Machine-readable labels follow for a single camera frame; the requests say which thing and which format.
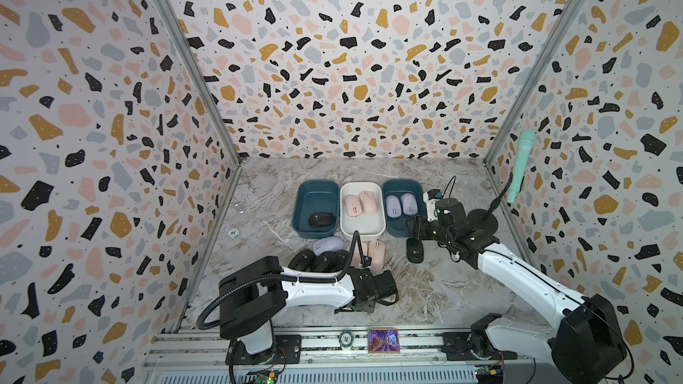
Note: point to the aluminium front rail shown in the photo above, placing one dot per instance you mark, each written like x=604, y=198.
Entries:
x=192, y=356

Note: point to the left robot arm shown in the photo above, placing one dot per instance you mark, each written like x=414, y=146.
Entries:
x=251, y=297

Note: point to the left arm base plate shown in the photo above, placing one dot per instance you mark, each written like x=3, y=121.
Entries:
x=286, y=349

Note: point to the white storage box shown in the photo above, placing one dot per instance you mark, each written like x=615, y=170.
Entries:
x=370, y=227

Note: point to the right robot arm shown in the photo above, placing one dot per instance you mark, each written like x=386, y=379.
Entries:
x=581, y=336

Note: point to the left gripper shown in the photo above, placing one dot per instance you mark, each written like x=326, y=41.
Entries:
x=372, y=311

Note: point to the pink mouse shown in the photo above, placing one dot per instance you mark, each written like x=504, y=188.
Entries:
x=376, y=251
x=356, y=257
x=368, y=202
x=353, y=206

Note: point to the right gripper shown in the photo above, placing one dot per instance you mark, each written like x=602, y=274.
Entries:
x=421, y=224

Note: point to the right teal storage box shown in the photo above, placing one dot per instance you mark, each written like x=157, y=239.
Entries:
x=397, y=227

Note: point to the left teal storage box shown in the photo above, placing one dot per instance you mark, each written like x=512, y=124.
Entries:
x=315, y=196

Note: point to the green microphone on stand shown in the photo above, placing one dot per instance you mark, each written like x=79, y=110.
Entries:
x=516, y=170

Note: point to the small colourful screen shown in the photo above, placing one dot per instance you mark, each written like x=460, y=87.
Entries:
x=383, y=341

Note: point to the purple mouse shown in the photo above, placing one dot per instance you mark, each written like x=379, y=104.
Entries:
x=329, y=244
x=409, y=204
x=393, y=207

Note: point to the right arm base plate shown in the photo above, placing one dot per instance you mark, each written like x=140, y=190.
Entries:
x=459, y=349

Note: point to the black mouse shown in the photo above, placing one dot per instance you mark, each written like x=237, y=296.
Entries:
x=325, y=262
x=415, y=250
x=302, y=261
x=322, y=220
x=340, y=259

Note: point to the teal storage box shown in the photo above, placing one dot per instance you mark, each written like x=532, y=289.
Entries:
x=315, y=196
x=397, y=227

